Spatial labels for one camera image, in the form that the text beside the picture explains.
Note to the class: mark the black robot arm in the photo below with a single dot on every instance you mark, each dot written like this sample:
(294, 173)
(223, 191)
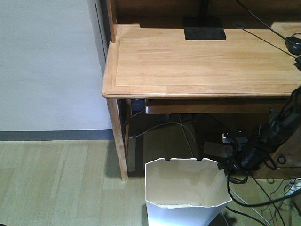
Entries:
(282, 124)

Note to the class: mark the black computer monitor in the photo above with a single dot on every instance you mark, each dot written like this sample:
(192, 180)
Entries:
(202, 26)

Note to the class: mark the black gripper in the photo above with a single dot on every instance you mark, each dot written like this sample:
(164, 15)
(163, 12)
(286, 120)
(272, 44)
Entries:
(253, 153)

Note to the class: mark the black computer mouse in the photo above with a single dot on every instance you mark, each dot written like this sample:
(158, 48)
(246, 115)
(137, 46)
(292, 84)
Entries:
(293, 45)

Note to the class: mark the wooden desk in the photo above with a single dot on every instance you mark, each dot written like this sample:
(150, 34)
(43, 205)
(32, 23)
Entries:
(149, 58)

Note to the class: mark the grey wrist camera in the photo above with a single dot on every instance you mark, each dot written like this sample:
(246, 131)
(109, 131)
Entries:
(237, 138)

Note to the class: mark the white power strip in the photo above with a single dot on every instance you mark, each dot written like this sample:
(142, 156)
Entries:
(218, 150)

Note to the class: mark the white trash bin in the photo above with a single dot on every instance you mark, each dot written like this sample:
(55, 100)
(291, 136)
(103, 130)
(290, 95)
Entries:
(184, 192)

